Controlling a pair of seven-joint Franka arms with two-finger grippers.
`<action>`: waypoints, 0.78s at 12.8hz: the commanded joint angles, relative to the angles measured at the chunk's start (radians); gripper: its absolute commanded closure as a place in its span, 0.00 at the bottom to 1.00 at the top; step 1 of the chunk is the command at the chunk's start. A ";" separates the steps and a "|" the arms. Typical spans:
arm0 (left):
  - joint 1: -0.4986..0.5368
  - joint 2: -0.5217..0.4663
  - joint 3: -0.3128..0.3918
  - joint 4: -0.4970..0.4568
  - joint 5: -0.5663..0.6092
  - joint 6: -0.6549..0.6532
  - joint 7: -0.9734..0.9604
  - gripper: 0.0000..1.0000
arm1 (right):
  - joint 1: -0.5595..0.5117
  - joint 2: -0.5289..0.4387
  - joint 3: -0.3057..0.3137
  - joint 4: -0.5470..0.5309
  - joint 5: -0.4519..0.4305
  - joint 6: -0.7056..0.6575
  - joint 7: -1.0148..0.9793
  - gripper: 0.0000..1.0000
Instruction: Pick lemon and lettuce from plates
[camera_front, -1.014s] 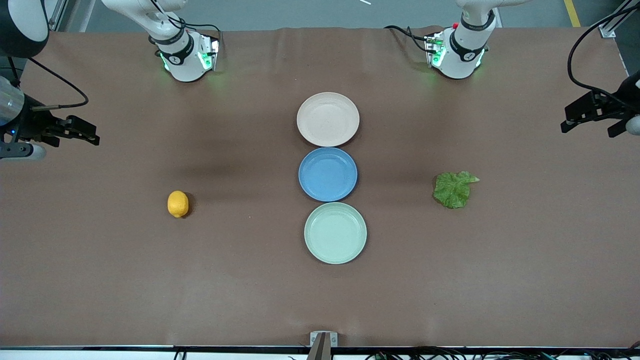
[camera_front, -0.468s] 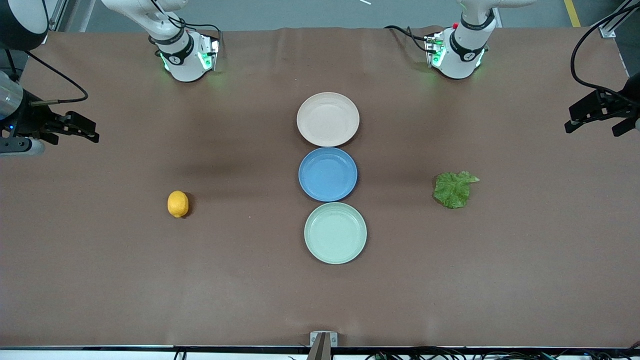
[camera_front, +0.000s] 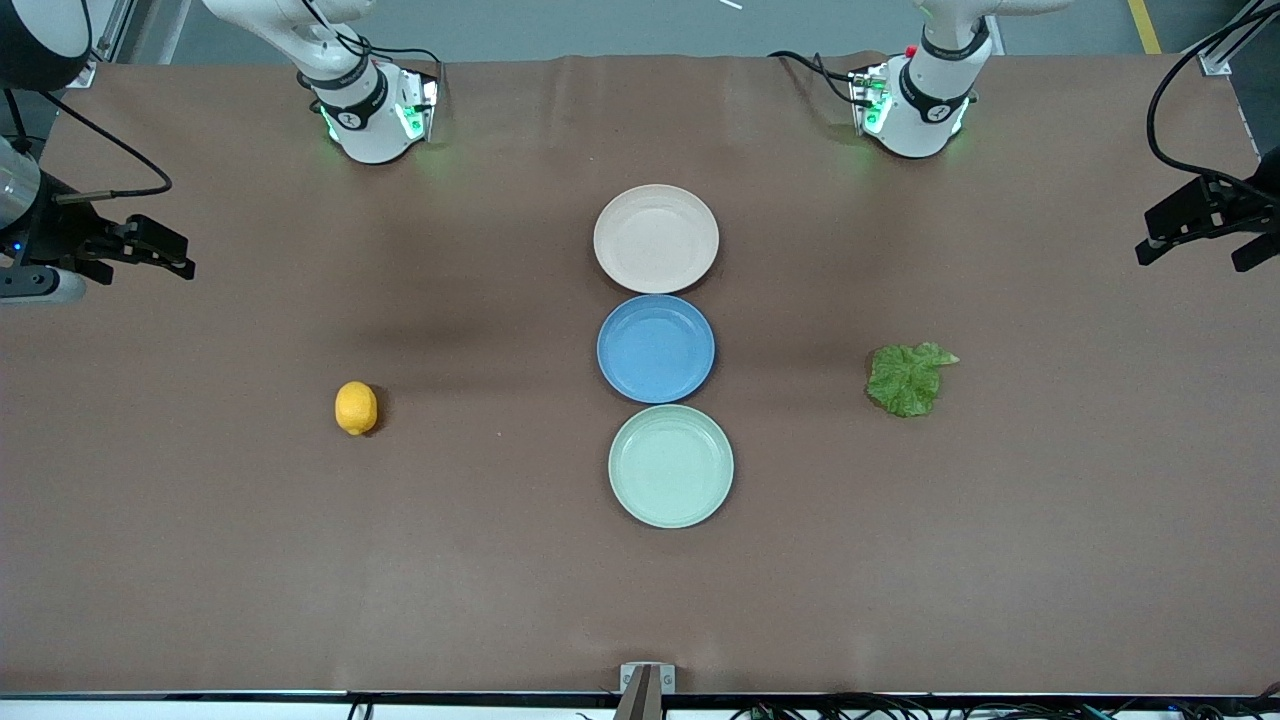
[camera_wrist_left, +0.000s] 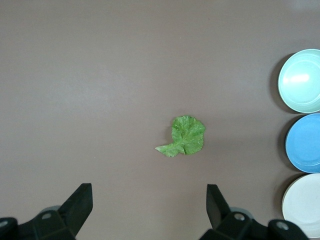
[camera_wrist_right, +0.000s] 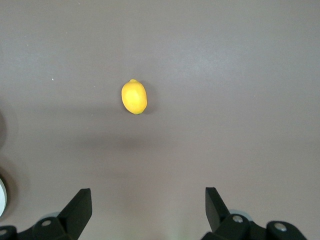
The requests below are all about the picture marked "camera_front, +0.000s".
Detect yellow lemon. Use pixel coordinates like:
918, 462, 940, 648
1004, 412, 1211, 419
334, 381, 379, 437

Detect green lettuce leaf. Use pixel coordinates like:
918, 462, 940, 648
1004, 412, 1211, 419
865, 342, 961, 419

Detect brown table cloth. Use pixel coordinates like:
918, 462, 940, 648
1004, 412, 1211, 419
0, 52, 1280, 696

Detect beige round plate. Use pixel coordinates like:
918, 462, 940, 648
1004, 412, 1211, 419
593, 184, 721, 295

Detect blue round plate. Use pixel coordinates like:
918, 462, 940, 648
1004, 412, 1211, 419
597, 294, 717, 405

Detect light green round plate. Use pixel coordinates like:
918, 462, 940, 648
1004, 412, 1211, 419
608, 404, 735, 529

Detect black left base cable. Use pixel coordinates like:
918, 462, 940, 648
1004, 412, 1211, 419
768, 50, 861, 106

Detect white table frame rail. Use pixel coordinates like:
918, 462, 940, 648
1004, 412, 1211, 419
0, 697, 1280, 720

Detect black cable bundle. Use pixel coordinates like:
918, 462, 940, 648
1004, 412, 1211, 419
730, 690, 1280, 720

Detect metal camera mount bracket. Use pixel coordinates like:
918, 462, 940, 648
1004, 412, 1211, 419
612, 662, 677, 720

